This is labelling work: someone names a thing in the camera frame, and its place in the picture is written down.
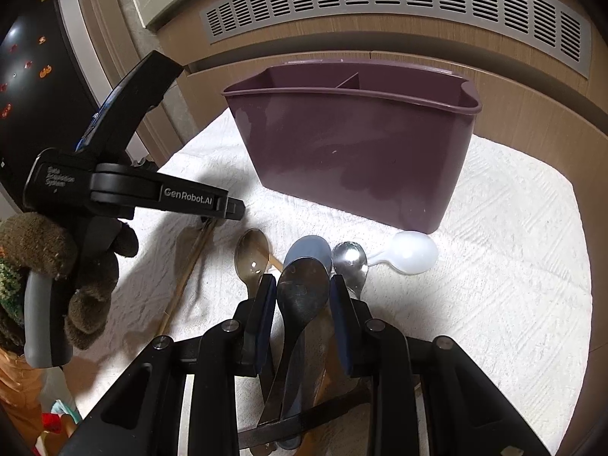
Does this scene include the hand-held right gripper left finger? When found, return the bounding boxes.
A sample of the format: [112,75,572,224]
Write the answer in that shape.
[59,273,286,456]

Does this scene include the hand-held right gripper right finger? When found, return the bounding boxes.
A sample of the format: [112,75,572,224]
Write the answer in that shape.
[330,273,554,456]

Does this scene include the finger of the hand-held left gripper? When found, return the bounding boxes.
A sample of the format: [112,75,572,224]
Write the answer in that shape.
[159,178,247,222]

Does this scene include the dark glossy spoon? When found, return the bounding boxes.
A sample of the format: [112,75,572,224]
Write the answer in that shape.
[256,256,331,431]

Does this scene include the wooden chopstick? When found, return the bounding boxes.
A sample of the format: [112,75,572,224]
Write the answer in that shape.
[156,222,218,338]
[179,221,215,274]

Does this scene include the wooden spoon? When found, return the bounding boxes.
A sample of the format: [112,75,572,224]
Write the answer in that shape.
[304,311,377,456]

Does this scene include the shiny metal spoon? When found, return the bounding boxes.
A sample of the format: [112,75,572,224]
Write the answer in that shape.
[331,241,369,301]

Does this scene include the translucent brown spoon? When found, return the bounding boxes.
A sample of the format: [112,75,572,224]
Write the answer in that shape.
[234,228,286,305]

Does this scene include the blue-grey plastic spoon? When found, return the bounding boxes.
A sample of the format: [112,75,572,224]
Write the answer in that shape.
[275,235,332,452]

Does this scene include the white plastic spoon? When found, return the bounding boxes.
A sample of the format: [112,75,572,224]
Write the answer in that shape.
[368,230,439,275]

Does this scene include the maroon bowl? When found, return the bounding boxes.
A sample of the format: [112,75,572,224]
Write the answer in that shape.
[222,61,481,234]

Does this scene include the person's left hand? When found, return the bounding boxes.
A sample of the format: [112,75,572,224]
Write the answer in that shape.
[0,211,139,350]

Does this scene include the black glass oven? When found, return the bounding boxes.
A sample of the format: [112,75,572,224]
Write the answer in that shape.
[0,0,111,212]

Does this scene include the white textured towel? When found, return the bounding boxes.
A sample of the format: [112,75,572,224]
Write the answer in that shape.
[71,104,591,456]

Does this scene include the red and teal cloth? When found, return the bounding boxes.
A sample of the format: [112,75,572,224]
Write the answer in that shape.
[40,399,79,440]

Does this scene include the long grey vent grille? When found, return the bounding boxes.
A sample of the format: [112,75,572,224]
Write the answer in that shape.
[199,0,592,79]

